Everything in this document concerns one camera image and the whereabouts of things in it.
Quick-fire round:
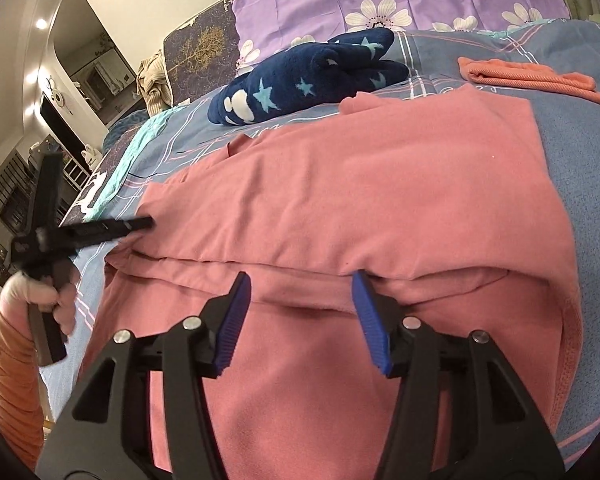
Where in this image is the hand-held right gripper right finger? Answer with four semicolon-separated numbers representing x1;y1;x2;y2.
351;269;566;480

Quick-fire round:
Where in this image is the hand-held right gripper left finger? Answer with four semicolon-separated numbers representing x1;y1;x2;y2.
37;271;252;480

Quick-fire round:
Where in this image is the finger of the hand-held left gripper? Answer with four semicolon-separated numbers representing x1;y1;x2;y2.
45;216;155;253
25;151;66;241

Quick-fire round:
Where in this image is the pink shirt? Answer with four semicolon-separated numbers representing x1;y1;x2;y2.
82;84;583;480

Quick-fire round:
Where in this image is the person's left hand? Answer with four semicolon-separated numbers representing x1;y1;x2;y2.
0;275;81;335

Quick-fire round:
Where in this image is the dark blanket with white print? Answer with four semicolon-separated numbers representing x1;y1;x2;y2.
60;110;153;223

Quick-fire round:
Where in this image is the beige striped cloth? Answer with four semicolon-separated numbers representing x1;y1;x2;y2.
136;50;173;117

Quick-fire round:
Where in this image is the dark pillow with gold tree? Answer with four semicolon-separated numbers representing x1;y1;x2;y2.
162;0;241;108

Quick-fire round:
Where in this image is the navy star print garment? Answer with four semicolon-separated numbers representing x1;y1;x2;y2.
207;27;410;127

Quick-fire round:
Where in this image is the folded orange cloth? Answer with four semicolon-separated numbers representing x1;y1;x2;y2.
457;56;600;107

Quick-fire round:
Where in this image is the black wall screen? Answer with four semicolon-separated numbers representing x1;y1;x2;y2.
39;94;83;153

